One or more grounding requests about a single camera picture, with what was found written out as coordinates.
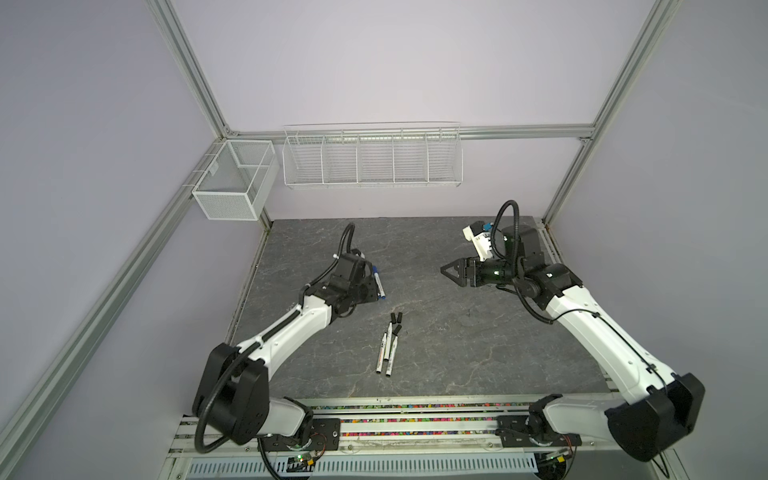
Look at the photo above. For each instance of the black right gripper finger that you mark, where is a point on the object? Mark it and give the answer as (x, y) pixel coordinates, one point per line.
(458, 265)
(455, 274)

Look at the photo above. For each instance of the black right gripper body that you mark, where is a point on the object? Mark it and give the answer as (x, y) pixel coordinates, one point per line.
(491, 273)

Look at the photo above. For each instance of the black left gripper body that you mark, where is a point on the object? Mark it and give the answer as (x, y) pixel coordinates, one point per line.
(364, 292)

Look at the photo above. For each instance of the white marker blue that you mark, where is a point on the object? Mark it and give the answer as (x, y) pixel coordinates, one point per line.
(379, 285)

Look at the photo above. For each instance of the white marker pen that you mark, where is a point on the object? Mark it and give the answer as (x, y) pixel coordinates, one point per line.
(380, 361)
(391, 358)
(388, 341)

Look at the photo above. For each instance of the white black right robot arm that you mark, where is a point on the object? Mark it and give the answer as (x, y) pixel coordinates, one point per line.
(657, 406)

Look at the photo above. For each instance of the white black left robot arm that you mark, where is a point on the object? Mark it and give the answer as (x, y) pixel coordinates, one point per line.
(233, 401)

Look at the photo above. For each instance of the white mesh square basket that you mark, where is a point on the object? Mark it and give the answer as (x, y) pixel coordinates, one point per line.
(237, 181)

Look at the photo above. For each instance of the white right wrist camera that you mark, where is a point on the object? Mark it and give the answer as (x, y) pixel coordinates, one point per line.
(478, 234)

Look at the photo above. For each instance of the white wire long basket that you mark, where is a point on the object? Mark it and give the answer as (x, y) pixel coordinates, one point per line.
(389, 154)

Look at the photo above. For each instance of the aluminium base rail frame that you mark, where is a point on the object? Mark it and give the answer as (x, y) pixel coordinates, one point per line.
(416, 437)

